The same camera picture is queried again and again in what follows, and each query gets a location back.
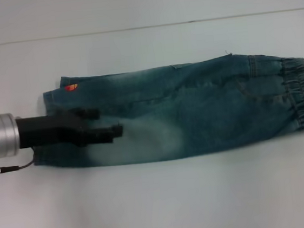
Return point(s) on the blue denim shorts with print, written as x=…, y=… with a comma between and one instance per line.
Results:
x=195, y=115

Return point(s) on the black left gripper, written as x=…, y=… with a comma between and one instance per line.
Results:
x=45, y=130

